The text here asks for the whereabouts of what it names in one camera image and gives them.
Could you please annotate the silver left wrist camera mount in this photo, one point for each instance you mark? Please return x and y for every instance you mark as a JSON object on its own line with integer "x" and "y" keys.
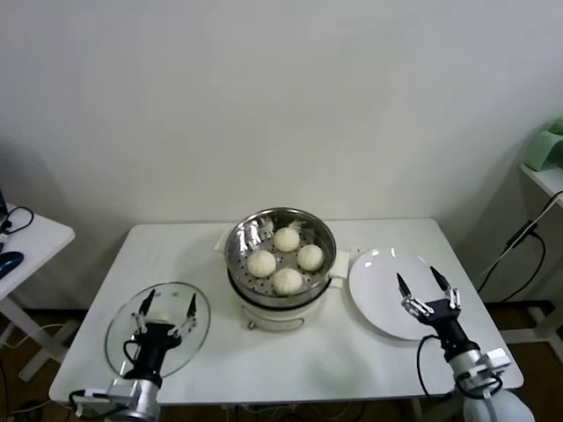
{"x": 119, "y": 393}

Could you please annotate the white round plate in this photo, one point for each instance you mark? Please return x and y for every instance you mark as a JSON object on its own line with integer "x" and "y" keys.
{"x": 374, "y": 285}

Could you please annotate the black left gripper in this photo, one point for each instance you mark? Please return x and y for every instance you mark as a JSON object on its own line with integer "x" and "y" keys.
{"x": 156, "y": 340}

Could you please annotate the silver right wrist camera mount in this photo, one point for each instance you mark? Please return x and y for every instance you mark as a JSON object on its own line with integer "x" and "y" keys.
{"x": 488, "y": 365}

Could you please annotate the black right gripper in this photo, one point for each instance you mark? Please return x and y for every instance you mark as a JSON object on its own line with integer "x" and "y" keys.
{"x": 444, "y": 321}

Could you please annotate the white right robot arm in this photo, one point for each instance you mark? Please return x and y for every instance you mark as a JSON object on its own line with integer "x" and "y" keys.
{"x": 492, "y": 404}

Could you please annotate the white steamed baozi bun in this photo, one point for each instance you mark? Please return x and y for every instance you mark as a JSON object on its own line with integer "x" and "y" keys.
{"x": 310, "y": 258}
{"x": 287, "y": 239}
{"x": 261, "y": 264}
{"x": 288, "y": 281}

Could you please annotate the stainless steel steamer basket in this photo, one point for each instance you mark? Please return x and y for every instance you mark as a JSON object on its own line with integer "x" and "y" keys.
{"x": 239, "y": 242}

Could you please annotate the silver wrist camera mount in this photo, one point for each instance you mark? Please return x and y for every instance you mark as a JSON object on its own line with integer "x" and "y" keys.
{"x": 488, "y": 365}
{"x": 119, "y": 393}

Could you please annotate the white electric cooker pot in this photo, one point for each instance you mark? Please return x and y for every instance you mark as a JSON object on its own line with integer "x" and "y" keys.
{"x": 272, "y": 318}

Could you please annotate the white shelf table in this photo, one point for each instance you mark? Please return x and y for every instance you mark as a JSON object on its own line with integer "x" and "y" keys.
{"x": 545, "y": 178}

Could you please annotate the pale green appliance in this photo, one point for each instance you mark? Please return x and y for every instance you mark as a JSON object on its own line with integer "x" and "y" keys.
{"x": 543, "y": 149}

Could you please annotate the white side table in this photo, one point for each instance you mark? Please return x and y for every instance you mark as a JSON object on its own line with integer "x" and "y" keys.
{"x": 39, "y": 237}

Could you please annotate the blue computer mouse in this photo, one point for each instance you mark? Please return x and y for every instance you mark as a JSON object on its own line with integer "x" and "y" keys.
{"x": 9, "y": 263}

